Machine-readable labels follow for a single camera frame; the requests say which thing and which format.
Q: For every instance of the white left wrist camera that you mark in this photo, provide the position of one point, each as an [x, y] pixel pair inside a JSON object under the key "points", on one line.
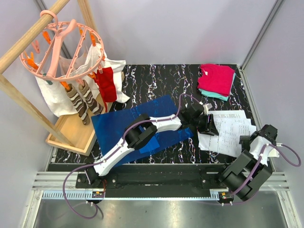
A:
{"points": [[206, 108]]}

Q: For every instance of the wooden drying rack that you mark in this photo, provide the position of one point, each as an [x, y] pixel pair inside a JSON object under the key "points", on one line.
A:
{"points": [[24, 115]]}

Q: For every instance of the brown striped sock left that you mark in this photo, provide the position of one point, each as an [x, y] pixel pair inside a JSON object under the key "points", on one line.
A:
{"points": [[78, 104]]}

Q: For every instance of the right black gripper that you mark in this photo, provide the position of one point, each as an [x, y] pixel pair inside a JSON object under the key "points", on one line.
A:
{"points": [[244, 139]]}

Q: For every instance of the blue plastic folder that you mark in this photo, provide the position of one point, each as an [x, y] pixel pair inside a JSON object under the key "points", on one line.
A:
{"points": [[110, 127]]}

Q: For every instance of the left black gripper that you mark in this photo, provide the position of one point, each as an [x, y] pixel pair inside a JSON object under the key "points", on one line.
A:
{"points": [[210, 129]]}

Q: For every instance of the white paper files stack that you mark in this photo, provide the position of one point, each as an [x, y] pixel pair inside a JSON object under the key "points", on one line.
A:
{"points": [[230, 125]]}

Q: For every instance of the teal folded t-shirt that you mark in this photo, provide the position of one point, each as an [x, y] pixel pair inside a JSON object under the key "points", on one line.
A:
{"points": [[214, 95]]}

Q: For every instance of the aluminium rail frame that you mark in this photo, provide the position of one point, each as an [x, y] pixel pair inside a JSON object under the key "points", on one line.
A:
{"points": [[56, 204]]}

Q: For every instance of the pink folded t-shirt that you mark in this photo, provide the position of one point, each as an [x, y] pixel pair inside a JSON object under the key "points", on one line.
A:
{"points": [[216, 78]]}

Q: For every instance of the brown striped sock right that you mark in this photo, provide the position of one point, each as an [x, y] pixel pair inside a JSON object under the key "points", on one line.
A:
{"points": [[87, 94]]}

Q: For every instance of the red hanging cloth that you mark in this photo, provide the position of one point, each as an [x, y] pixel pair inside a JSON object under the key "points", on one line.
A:
{"points": [[105, 81]]}

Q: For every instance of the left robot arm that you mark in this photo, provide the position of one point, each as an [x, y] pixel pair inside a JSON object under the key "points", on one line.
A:
{"points": [[142, 130]]}

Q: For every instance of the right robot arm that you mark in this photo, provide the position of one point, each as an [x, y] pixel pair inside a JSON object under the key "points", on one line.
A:
{"points": [[250, 170]]}

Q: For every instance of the brown striped sock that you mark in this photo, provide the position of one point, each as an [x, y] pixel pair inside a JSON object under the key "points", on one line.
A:
{"points": [[87, 94], [78, 104]]}

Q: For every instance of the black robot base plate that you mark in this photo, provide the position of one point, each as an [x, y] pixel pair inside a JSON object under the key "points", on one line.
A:
{"points": [[156, 182]]}

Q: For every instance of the white hanging towel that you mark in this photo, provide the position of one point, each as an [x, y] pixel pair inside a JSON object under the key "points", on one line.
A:
{"points": [[55, 95]]}

